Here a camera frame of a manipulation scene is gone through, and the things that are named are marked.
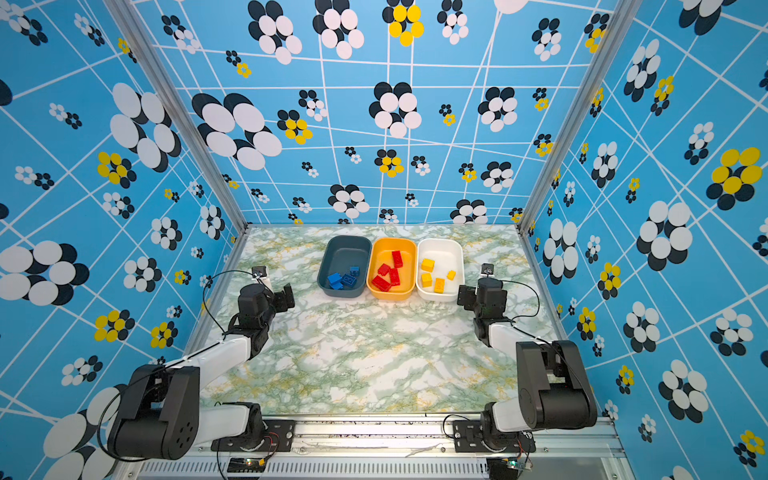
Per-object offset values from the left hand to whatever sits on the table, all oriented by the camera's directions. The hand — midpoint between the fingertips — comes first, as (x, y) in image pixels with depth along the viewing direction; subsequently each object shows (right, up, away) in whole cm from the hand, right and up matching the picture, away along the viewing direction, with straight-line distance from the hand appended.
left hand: (276, 285), depth 90 cm
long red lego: (+32, -1, +11) cm, 34 cm away
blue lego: (+17, -1, +9) cm, 19 cm away
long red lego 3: (+37, +8, +17) cm, 42 cm away
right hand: (+65, -1, +3) cm, 65 cm away
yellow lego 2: (+47, +1, +9) cm, 48 cm away
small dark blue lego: (+23, +3, +12) cm, 26 cm away
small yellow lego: (+57, +2, +14) cm, 59 cm away
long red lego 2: (+36, +1, +12) cm, 38 cm away
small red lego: (+33, +4, +15) cm, 36 cm away
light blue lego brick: (+16, +1, +9) cm, 19 cm away
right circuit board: (+63, -40, -22) cm, 78 cm away
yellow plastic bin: (+32, +10, +19) cm, 38 cm away
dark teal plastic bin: (+16, +9, +21) cm, 28 cm away
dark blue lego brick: (+20, +1, +11) cm, 23 cm away
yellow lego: (+49, +6, +16) cm, 52 cm away
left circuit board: (0, -42, -18) cm, 46 cm away
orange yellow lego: (+52, -1, +12) cm, 53 cm away
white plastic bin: (+53, +4, +16) cm, 55 cm away
